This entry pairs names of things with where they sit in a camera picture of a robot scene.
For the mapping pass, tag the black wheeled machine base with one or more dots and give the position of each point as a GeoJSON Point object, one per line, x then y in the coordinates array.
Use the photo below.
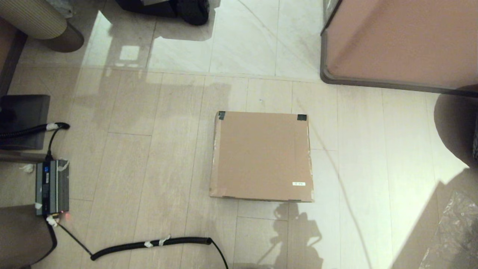
{"type": "Point", "coordinates": [186, 9]}

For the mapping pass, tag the brown cardboard shoe box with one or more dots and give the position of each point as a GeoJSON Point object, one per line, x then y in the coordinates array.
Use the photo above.
{"type": "Point", "coordinates": [261, 157]}

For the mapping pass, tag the grey crumpled cloth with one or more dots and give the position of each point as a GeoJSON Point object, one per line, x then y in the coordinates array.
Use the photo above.
{"type": "Point", "coordinates": [61, 7]}

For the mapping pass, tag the ribbed beige round stool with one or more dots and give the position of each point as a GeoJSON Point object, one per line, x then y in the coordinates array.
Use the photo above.
{"type": "Point", "coordinates": [33, 18]}

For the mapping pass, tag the pink cabinet with grey base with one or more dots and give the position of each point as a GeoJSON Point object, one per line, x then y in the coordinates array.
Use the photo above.
{"type": "Point", "coordinates": [403, 41]}

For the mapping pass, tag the grey power supply box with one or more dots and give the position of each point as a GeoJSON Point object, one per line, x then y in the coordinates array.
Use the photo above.
{"type": "Point", "coordinates": [52, 186]}

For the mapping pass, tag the dark grey square block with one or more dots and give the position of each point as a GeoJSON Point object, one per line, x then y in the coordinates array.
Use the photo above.
{"type": "Point", "coordinates": [26, 108]}

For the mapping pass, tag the short black corrugated conduit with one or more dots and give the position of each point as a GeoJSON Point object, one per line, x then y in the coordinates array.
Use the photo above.
{"type": "Point", "coordinates": [26, 131]}

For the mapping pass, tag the white paper scrap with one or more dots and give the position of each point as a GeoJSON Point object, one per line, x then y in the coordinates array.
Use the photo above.
{"type": "Point", "coordinates": [27, 168]}

